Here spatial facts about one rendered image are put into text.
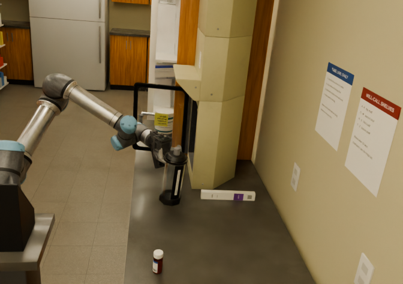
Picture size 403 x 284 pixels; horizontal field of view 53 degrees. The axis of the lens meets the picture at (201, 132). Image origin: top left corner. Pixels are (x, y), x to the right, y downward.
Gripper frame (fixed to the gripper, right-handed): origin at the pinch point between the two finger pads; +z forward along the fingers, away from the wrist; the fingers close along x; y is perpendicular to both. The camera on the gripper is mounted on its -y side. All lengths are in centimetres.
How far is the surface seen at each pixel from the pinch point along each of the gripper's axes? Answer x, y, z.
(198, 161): 21.3, -8.4, -8.5
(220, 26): 23, 58, -9
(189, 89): 13.9, 27.9, -13.8
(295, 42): 56, 54, 7
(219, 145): 30.2, 0.9, -4.8
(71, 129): 82, -129, -332
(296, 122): 47, 22, 24
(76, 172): 45, -125, -221
